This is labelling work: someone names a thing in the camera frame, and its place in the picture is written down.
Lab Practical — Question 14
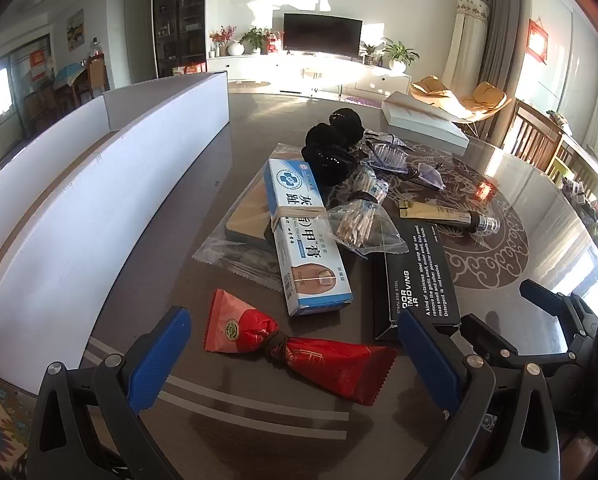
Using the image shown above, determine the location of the dark glass display cabinet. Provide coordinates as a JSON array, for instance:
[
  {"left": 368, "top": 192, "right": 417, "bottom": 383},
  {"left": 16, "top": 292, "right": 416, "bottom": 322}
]
[{"left": 151, "top": 0, "right": 208, "bottom": 78}]

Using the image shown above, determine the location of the floral cloth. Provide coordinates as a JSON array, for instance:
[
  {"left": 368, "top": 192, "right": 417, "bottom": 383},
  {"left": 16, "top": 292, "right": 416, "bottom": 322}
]
[{"left": 0, "top": 367, "right": 36, "bottom": 480}]

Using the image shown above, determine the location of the green potted plant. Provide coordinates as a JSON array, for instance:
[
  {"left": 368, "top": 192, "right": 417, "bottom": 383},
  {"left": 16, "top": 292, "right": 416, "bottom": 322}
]
[{"left": 239, "top": 26, "right": 270, "bottom": 55}]

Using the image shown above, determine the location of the clear bag with slab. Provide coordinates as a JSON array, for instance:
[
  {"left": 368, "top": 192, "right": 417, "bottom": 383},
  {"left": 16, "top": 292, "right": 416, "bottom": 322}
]
[{"left": 193, "top": 144, "right": 341, "bottom": 291}]

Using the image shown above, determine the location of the white television cabinet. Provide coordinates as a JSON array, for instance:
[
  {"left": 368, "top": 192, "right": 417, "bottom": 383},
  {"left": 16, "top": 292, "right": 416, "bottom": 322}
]
[{"left": 206, "top": 52, "right": 412, "bottom": 97}]

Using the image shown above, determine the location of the red flower arrangement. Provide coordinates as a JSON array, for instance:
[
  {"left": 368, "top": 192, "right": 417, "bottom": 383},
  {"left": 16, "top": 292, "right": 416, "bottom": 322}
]
[{"left": 209, "top": 26, "right": 237, "bottom": 57}]

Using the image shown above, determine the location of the bag of cotton swabs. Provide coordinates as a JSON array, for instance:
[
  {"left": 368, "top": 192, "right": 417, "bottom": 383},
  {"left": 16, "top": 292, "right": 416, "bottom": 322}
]
[
  {"left": 325, "top": 200, "right": 410, "bottom": 261},
  {"left": 349, "top": 162, "right": 391, "bottom": 206}
]

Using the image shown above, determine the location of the black television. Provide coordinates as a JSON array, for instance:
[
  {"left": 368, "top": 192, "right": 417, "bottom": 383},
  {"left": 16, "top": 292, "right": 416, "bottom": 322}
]
[{"left": 283, "top": 12, "right": 364, "bottom": 57}]

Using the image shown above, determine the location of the black box with white print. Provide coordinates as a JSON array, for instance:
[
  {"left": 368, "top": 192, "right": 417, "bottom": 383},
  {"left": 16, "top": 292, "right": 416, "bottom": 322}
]
[{"left": 372, "top": 220, "right": 462, "bottom": 343}]

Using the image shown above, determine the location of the red wall hanging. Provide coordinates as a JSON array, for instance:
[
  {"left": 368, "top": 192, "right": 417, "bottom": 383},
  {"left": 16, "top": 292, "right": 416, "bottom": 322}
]
[{"left": 527, "top": 19, "right": 550, "bottom": 65}]

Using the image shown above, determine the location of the black fluffy hair clip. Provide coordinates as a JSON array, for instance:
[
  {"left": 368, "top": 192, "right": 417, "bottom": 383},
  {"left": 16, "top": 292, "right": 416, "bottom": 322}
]
[{"left": 301, "top": 106, "right": 366, "bottom": 187}]

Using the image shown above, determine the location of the blue white medicine box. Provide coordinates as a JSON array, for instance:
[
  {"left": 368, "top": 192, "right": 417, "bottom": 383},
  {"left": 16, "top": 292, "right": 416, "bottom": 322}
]
[{"left": 264, "top": 158, "right": 355, "bottom": 317}]

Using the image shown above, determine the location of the large leafy potted plant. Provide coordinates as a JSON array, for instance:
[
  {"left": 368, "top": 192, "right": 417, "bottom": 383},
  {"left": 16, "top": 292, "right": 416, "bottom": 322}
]
[{"left": 381, "top": 37, "right": 421, "bottom": 72}]

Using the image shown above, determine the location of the brown wooden chair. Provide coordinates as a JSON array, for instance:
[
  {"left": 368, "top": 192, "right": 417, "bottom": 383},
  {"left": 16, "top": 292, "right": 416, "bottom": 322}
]
[{"left": 501, "top": 100, "right": 564, "bottom": 173}]

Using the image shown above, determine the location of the dining table with blue cloth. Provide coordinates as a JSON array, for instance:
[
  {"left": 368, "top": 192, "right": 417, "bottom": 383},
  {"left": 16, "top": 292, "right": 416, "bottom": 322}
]
[{"left": 53, "top": 61, "right": 88, "bottom": 103}]

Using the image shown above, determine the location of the covered standing air conditioner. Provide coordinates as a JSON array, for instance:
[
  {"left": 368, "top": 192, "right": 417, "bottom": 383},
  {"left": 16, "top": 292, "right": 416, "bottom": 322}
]
[{"left": 441, "top": 0, "right": 492, "bottom": 98}]

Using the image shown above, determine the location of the grey curtain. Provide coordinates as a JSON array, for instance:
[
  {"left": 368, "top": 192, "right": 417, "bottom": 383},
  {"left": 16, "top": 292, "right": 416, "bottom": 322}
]
[{"left": 476, "top": 0, "right": 522, "bottom": 146}]

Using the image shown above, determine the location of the dark red snack packet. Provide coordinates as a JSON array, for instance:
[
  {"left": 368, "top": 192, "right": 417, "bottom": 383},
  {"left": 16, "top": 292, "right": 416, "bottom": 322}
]
[{"left": 279, "top": 337, "right": 400, "bottom": 407}]

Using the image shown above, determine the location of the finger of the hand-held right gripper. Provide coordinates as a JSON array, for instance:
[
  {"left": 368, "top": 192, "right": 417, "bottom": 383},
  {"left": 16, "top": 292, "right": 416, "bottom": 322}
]
[
  {"left": 460, "top": 313, "right": 587, "bottom": 376},
  {"left": 520, "top": 279, "right": 598, "bottom": 356}
]

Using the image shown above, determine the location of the brown hair tie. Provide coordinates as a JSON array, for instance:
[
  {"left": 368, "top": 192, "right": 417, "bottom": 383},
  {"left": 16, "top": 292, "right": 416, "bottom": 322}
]
[{"left": 261, "top": 331, "right": 293, "bottom": 365}]

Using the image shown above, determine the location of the large white storage box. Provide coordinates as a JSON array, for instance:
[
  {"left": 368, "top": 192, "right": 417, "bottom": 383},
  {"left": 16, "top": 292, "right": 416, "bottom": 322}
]
[{"left": 0, "top": 71, "right": 230, "bottom": 396}]

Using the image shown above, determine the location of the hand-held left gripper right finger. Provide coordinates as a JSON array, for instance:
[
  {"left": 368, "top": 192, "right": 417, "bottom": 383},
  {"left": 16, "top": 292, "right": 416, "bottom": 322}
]
[{"left": 398, "top": 310, "right": 562, "bottom": 480}]

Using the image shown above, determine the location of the yellow lounge chair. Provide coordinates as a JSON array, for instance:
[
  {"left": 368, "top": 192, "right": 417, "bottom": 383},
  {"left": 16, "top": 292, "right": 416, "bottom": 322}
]
[
  {"left": 466, "top": 81, "right": 508, "bottom": 117},
  {"left": 410, "top": 75, "right": 468, "bottom": 122}
]

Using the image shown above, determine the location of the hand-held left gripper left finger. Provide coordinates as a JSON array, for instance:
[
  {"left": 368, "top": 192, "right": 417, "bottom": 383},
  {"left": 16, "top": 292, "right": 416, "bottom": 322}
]
[{"left": 26, "top": 305, "right": 193, "bottom": 480}]

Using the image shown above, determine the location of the wall painting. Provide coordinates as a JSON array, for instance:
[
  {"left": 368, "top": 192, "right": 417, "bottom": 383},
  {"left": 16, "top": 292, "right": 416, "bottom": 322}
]
[{"left": 66, "top": 8, "right": 85, "bottom": 52}]

